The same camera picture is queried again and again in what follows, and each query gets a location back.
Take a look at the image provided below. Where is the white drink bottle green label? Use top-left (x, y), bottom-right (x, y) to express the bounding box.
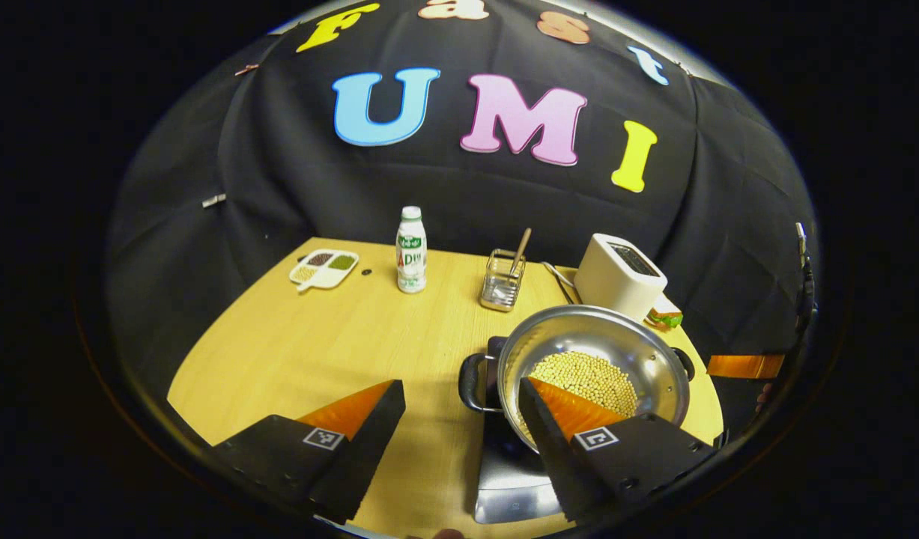
top-left (395, 206), bottom-right (428, 294)

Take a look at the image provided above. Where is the wooden-handled spoon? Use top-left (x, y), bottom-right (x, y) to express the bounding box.
top-left (497, 228), bottom-right (533, 300)

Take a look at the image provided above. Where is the wire utensil holder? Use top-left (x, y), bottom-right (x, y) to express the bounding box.
top-left (479, 249), bottom-right (526, 312)

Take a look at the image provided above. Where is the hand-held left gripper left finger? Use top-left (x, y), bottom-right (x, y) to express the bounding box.
top-left (212, 380), bottom-right (406, 525)

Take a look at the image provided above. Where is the pile of soybeans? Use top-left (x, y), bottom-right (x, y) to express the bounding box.
top-left (519, 352), bottom-right (640, 442)

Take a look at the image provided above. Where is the white toaster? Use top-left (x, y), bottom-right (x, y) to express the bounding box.
top-left (574, 234), bottom-right (668, 323)

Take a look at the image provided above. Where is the black power cable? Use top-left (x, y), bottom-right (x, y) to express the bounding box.
top-left (542, 262), bottom-right (580, 304)

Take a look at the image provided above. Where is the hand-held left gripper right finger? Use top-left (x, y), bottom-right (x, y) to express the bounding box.
top-left (519, 377), bottom-right (718, 523)

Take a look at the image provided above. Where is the black induction cooktop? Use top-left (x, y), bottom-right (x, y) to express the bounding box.
top-left (473, 337), bottom-right (565, 525)

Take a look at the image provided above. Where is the white divided bean dish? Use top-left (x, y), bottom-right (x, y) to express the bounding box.
top-left (289, 249), bottom-right (360, 292)

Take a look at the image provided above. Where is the sandwich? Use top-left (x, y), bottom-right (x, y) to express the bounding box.
top-left (646, 296), bottom-right (685, 330)

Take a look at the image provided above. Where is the steel pot with black handles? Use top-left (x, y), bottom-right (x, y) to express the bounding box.
top-left (459, 305), bottom-right (696, 455)

